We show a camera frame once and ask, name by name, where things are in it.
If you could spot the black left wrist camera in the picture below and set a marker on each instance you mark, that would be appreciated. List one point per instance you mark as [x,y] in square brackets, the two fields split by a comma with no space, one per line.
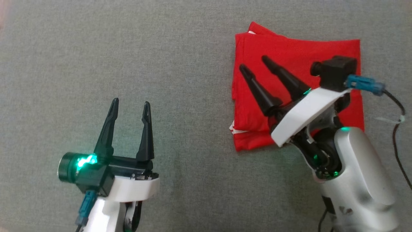
[87,175]

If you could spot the red and white sports shorts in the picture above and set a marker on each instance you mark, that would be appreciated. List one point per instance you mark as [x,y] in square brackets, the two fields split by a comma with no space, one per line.
[289,45]

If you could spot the large grey sofa seat cushion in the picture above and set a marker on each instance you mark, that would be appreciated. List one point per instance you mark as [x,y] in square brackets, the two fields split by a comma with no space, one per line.
[180,64]

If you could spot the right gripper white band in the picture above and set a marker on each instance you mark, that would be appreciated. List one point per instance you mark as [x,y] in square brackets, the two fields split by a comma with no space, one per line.
[305,112]

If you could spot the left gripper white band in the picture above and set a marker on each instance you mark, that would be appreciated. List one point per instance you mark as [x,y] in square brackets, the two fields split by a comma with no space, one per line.
[135,187]

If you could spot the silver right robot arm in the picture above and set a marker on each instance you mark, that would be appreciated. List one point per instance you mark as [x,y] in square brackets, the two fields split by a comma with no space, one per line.
[357,180]

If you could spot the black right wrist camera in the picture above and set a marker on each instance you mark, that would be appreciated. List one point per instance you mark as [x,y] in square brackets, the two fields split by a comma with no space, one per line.
[338,72]

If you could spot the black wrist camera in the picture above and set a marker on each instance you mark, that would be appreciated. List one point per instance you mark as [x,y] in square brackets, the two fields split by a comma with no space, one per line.
[338,72]
[87,175]

